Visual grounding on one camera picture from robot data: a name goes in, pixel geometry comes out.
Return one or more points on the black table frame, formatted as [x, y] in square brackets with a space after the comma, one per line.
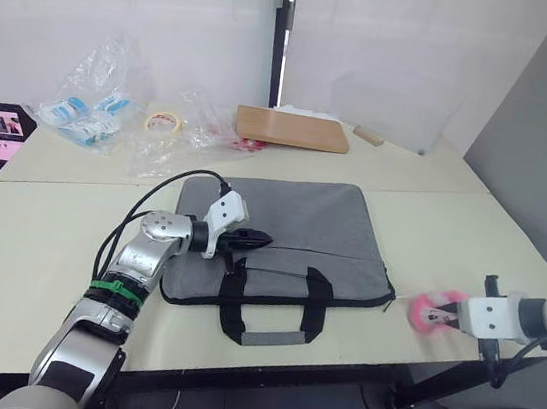
[436, 387]

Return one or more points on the blue white packet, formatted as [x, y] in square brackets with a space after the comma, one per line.
[86, 132]
[111, 105]
[68, 109]

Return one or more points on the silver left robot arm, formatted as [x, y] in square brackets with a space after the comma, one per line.
[130, 256]

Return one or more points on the wooden cutting board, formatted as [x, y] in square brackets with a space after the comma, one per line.
[293, 129]

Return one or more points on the red white packet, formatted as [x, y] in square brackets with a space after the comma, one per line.
[248, 144]

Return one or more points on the grey laptop bag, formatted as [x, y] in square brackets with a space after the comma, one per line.
[312, 219]

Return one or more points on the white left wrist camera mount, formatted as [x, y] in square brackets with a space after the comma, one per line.
[227, 211]

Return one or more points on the large clear plastic bag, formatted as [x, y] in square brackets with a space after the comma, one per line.
[104, 76]

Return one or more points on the white crumpled sheet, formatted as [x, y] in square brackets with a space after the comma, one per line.
[308, 112]

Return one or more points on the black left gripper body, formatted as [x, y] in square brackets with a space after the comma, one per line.
[231, 245]

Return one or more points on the crumpled clear plastic bag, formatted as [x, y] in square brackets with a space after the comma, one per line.
[194, 154]

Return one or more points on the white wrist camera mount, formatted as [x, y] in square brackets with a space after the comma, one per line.
[227, 211]
[488, 316]

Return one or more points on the yellow tape roll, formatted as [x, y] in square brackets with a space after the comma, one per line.
[165, 122]

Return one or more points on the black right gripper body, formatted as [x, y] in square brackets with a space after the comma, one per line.
[490, 286]

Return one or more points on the pink computer mouse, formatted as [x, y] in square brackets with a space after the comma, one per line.
[423, 310]

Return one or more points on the black vertical pole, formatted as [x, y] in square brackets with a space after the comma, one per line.
[277, 64]

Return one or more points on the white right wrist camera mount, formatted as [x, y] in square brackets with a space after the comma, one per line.
[488, 316]

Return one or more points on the small wooden block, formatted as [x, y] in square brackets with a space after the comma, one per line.
[368, 135]

